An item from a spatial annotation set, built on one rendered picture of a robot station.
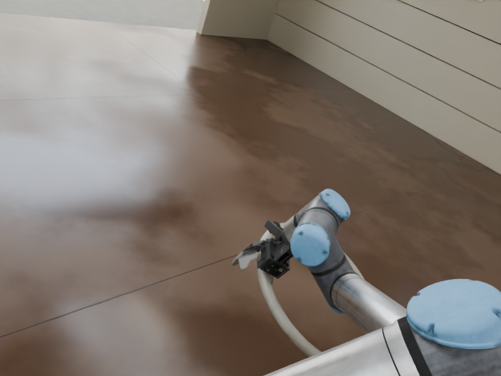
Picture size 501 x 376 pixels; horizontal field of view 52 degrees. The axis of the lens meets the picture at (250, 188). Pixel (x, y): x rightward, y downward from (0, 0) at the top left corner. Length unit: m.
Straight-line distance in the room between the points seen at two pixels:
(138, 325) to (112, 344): 0.19
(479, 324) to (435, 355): 0.06
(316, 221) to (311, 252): 0.07
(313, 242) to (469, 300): 0.54
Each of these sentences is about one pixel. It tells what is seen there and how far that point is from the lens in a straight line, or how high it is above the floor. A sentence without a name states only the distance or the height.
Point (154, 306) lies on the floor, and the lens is 3.08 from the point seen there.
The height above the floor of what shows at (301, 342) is 1.21.
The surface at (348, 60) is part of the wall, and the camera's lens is 8.79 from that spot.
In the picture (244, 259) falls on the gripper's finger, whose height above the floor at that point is 1.28.
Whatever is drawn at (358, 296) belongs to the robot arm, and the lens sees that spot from 1.10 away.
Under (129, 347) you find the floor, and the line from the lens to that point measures 2.85.
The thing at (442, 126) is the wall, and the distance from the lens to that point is 8.05.
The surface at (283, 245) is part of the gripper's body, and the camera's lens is 1.37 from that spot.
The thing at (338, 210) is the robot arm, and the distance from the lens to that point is 1.25.
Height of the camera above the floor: 2.12
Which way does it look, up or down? 28 degrees down
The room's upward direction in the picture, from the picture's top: 20 degrees clockwise
